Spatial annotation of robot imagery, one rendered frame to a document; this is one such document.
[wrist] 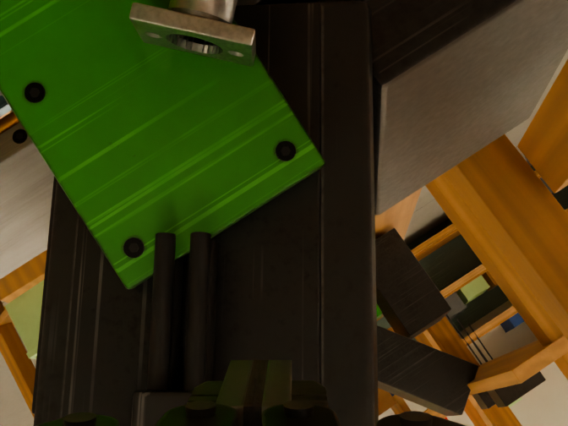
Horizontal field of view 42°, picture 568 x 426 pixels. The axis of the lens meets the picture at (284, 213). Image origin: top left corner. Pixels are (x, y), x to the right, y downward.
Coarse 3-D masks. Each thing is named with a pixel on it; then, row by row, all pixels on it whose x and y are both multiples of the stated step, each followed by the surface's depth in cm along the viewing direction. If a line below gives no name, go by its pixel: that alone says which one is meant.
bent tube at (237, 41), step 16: (176, 0) 33; (192, 0) 33; (208, 0) 33; (224, 0) 33; (144, 16) 32; (160, 16) 32; (176, 16) 32; (192, 16) 32; (208, 16) 33; (224, 16) 33; (144, 32) 34; (160, 32) 33; (176, 32) 33; (192, 32) 32; (208, 32) 32; (224, 32) 32; (240, 32) 32; (176, 48) 36; (192, 48) 36; (208, 48) 36; (224, 48) 34; (240, 48) 33
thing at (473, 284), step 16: (432, 240) 878; (448, 240) 916; (416, 256) 879; (480, 272) 869; (448, 288) 861; (464, 288) 870; (480, 288) 868; (464, 304) 864; (496, 320) 848; (512, 320) 854; (480, 336) 848; (480, 352) 839
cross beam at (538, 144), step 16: (560, 80) 87; (560, 96) 89; (544, 112) 96; (560, 112) 92; (528, 128) 103; (544, 128) 99; (560, 128) 94; (528, 144) 106; (544, 144) 101; (560, 144) 97; (528, 160) 110; (544, 160) 104; (560, 160) 100; (544, 176) 108; (560, 176) 103
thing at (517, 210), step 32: (480, 160) 111; (512, 160) 111; (480, 192) 110; (512, 192) 110; (544, 192) 109; (512, 224) 109; (544, 224) 108; (512, 256) 112; (544, 256) 107; (544, 288) 107
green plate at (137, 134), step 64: (0, 0) 36; (64, 0) 36; (128, 0) 36; (0, 64) 36; (64, 64) 36; (128, 64) 36; (192, 64) 36; (256, 64) 36; (64, 128) 36; (128, 128) 36; (192, 128) 36; (256, 128) 36; (128, 192) 36; (192, 192) 36; (256, 192) 36; (128, 256) 36
